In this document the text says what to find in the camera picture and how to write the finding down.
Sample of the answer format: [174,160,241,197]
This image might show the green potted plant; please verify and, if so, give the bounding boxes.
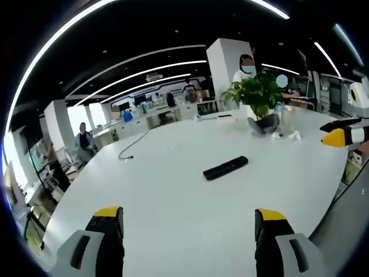
[220,69,285,119]

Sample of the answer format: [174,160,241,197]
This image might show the black office chair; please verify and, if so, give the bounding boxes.
[43,158,71,200]

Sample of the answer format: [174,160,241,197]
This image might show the white square pillar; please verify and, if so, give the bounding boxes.
[205,38,257,111]

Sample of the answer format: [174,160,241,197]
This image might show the clear water bottle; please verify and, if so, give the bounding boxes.
[273,102,284,122]

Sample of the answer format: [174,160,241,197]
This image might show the dark grey plant pot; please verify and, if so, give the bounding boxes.
[247,113,280,136]

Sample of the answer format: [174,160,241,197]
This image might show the black cable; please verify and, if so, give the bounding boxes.
[119,129,150,161]

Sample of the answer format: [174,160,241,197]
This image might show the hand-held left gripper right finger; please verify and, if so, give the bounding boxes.
[254,208,329,277]

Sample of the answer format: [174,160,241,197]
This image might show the black remote control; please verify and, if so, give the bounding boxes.
[202,156,249,181]

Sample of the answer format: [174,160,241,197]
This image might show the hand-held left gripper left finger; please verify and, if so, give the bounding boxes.
[49,205,125,277]

